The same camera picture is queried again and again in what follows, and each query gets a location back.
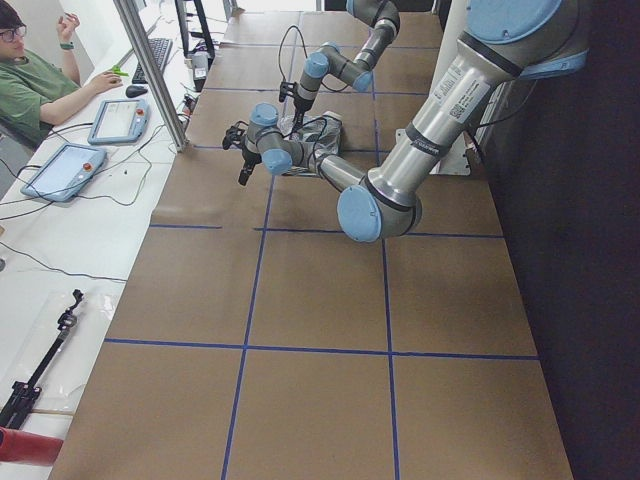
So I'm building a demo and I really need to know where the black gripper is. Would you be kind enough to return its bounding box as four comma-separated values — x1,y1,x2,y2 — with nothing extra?
222,124,262,186
279,79,314,135

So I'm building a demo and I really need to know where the navy white striped polo shirt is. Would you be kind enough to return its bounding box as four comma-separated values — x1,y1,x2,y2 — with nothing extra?
278,111,343,176

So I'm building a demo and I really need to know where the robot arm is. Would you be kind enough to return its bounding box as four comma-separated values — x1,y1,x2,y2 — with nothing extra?
222,1,592,242
279,0,400,133

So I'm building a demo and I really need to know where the black monitor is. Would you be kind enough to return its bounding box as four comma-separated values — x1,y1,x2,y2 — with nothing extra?
174,0,216,60

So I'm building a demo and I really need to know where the far teach pendant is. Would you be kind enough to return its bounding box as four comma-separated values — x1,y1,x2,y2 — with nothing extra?
87,98,150,145

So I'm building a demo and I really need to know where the teach pendant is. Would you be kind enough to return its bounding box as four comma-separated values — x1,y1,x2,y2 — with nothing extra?
87,98,150,145
21,143,107,202

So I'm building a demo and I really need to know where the black computer mouse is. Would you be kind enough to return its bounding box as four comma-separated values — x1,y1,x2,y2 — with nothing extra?
125,84,148,98

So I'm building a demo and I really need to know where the black keyboard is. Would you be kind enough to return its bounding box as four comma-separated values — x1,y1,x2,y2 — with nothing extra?
131,37,174,85

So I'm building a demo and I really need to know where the brown table mat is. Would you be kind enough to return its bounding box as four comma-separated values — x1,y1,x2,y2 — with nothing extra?
51,9,571,479

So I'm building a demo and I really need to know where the near teach pendant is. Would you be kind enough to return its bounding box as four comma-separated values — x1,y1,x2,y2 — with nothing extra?
21,143,107,202

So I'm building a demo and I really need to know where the person in green shirt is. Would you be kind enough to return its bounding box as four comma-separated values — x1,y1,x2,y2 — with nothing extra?
1,1,122,148

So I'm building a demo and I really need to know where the clear plastic sheet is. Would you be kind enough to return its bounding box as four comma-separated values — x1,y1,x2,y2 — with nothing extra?
0,287,126,416

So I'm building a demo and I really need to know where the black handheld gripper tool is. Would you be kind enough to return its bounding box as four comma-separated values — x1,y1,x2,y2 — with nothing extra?
1,289,84,430

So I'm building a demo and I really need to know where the red cylinder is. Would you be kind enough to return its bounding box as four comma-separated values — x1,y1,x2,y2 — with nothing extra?
0,427,64,466

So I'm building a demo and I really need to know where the aluminium frame post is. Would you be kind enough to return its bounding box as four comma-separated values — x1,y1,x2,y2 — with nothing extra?
114,0,188,152

